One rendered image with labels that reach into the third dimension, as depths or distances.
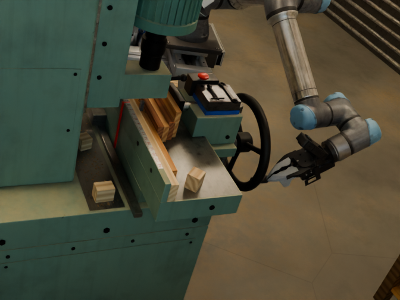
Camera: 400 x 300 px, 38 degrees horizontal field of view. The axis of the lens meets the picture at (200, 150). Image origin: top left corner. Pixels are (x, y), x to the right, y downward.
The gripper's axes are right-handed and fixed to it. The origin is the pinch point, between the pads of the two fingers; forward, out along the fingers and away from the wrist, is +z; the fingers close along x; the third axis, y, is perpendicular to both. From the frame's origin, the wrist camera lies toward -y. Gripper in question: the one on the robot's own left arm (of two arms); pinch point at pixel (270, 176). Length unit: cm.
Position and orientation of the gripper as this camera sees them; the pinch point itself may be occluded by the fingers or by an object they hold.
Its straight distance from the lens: 170.4
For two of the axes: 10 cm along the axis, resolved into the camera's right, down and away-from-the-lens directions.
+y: 2.5, 6.6, 7.1
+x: -3.7, -6.1, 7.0
